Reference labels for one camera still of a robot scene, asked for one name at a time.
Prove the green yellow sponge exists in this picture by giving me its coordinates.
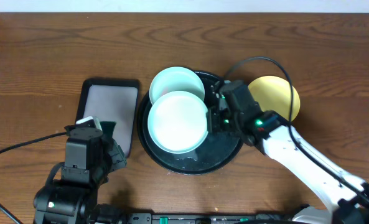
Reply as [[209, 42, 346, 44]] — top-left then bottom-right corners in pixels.
[[100, 121, 116, 139]]

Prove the yellow plate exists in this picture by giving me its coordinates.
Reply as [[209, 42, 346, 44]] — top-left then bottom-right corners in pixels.
[[248, 76, 301, 121]]

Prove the mint green plate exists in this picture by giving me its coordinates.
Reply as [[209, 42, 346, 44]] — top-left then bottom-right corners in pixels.
[[149, 67, 205, 104], [147, 91, 208, 154]]

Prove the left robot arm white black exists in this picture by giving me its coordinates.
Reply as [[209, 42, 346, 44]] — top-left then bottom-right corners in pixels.
[[34, 128, 126, 223]]

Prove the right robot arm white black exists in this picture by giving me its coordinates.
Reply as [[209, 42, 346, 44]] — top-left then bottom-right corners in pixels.
[[207, 88, 369, 223]]

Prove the round black tray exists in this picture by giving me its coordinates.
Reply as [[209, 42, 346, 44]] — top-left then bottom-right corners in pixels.
[[137, 71, 243, 175]]

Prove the rectangular black grey tray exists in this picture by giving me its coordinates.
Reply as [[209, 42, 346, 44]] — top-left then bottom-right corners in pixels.
[[75, 78, 140, 157]]

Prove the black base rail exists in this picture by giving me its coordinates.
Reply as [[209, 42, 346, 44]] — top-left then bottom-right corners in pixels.
[[126, 204, 310, 224]]

